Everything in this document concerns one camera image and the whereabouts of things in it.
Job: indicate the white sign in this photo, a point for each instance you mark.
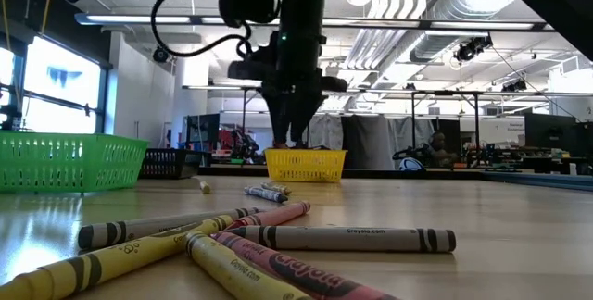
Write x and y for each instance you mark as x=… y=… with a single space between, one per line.
x=509 y=131

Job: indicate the grey curtain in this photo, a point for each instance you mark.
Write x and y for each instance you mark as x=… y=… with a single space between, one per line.
x=370 y=147

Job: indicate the black and white ball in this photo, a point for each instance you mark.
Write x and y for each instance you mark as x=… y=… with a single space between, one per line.
x=411 y=165

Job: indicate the green plastic basket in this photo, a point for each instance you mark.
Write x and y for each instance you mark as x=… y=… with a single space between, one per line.
x=69 y=161

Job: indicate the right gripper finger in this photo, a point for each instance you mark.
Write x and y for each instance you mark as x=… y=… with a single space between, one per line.
x=303 y=115
x=280 y=119

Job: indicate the black ceiling camera cluster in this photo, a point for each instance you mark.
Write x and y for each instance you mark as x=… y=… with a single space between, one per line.
x=514 y=86
x=470 y=49

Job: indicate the black dome camera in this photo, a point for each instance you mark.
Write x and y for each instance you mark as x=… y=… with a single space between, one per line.
x=160 y=53

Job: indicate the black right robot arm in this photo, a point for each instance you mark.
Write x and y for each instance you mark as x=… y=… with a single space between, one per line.
x=301 y=13

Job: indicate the red tool cabinet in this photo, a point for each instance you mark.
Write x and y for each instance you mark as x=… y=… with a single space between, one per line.
x=224 y=138

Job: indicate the yellow plastic basket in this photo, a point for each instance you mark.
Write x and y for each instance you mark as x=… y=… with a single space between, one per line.
x=306 y=166

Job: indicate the black monitor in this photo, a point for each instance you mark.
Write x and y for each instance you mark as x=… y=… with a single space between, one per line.
x=204 y=128
x=551 y=133

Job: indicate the person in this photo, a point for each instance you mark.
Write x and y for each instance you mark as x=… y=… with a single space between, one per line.
x=437 y=149

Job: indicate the black light bar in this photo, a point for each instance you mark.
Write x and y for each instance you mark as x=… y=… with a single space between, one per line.
x=195 y=20

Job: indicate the large window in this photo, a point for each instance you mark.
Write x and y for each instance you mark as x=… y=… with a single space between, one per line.
x=60 y=105

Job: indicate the white LED light strip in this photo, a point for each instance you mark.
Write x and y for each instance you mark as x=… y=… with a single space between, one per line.
x=210 y=20
x=482 y=25
x=129 y=19
x=380 y=23

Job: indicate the black plastic basket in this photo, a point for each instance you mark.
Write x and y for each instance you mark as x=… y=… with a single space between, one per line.
x=167 y=163

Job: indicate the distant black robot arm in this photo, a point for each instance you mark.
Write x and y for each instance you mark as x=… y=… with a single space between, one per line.
x=245 y=145

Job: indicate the white ceiling pipes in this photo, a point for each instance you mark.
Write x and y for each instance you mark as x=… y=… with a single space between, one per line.
x=370 y=45

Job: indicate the silver air duct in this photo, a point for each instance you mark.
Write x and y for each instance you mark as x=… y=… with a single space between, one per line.
x=445 y=36

